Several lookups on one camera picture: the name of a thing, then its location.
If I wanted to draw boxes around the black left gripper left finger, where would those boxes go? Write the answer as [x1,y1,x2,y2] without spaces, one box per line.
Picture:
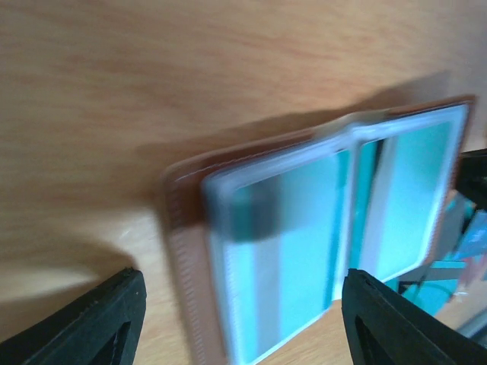
[1,268,147,364]

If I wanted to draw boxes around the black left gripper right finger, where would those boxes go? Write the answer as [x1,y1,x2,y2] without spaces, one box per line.
[342,268,486,364]

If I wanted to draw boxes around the brown leather card holder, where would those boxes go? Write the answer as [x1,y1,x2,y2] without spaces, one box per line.
[161,95,476,364]

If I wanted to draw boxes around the teal magnetic stripe card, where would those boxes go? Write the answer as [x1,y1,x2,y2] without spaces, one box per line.
[350,122,452,281]

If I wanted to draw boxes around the black magnetic stripe card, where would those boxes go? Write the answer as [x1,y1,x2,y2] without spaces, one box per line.
[432,193,471,261]

